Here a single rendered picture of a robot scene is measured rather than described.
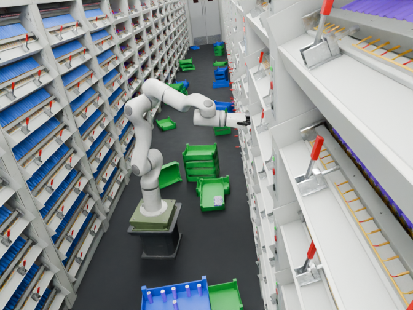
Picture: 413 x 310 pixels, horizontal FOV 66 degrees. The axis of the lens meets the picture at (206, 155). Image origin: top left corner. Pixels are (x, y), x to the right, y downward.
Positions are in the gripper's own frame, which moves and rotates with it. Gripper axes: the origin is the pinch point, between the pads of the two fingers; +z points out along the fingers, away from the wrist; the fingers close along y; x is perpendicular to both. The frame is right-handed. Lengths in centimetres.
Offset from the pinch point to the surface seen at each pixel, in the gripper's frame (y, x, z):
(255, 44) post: 25.3, 40.9, -7.4
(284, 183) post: 95, 23, -7
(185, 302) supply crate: 56, -68, -29
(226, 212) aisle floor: -58, -105, -5
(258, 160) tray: 29.7, -7.1, -0.9
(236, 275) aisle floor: 7, -104, 0
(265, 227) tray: 50, -27, 2
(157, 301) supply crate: 55, -70, -43
